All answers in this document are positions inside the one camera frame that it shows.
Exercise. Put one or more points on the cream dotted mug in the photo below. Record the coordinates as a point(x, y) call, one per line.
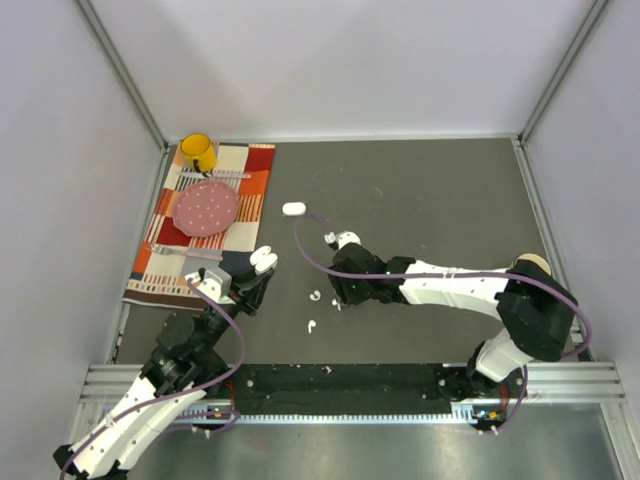
point(535, 259)

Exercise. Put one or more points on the white charging case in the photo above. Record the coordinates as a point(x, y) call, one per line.
point(294, 209)
point(263, 257)

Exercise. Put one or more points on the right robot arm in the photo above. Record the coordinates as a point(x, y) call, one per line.
point(535, 311)

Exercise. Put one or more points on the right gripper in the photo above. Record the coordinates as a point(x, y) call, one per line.
point(340, 285)

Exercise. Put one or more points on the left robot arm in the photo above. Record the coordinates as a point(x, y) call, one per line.
point(183, 368)

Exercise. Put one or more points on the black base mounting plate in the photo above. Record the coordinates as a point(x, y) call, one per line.
point(357, 389)

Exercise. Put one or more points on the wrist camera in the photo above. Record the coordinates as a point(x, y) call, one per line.
point(211, 284)
point(337, 241)

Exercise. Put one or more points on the patchwork orange placemat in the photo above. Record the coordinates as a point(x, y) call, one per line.
point(158, 280)

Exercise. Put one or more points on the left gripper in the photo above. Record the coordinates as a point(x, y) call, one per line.
point(245, 277)

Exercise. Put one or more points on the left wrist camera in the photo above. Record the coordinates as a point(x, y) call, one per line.
point(211, 284)

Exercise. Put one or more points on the white cable duct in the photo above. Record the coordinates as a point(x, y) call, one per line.
point(458, 414)

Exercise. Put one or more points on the pink polka dot plate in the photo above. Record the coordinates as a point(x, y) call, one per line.
point(205, 209)

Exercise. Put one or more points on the yellow mug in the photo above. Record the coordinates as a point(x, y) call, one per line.
point(199, 152)

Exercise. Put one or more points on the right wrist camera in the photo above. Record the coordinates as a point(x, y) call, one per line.
point(337, 241)

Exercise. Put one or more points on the closed white charging case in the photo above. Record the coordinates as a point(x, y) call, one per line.
point(294, 209)

